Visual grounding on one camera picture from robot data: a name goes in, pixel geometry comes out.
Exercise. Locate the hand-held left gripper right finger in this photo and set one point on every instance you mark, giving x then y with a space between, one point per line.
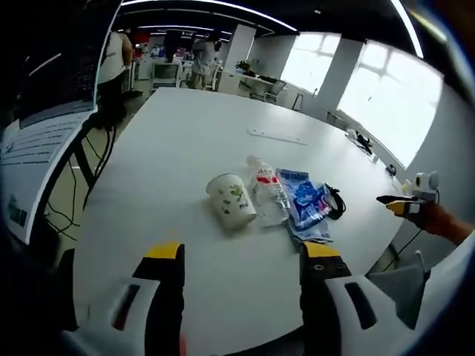
334 319

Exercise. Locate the grey mesh office chair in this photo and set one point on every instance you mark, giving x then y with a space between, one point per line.
275 90

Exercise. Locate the white paper cup green print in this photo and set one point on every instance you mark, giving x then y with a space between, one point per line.
232 202

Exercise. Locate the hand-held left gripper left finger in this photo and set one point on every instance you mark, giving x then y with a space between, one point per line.
111 319

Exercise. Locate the person's white sleeve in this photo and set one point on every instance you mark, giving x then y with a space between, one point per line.
452 296

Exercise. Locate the white table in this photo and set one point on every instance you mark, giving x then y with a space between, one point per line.
193 133

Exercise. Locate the blue plastic packet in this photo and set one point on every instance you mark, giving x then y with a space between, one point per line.
306 200

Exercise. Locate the large window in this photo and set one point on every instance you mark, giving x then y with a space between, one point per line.
310 63
393 107

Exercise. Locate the open laptop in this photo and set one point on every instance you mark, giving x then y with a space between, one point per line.
55 74

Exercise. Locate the flat white strip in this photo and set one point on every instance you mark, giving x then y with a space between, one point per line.
276 136

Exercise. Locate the clear plastic bottle red label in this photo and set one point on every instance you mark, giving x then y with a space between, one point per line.
265 181

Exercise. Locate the black items pile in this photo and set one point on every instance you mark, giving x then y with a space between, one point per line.
361 141

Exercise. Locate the white office chair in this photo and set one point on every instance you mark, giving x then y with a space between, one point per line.
167 74

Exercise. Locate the small dark round object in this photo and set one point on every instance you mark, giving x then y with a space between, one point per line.
391 169

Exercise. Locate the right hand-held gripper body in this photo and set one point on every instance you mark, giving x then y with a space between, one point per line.
425 185

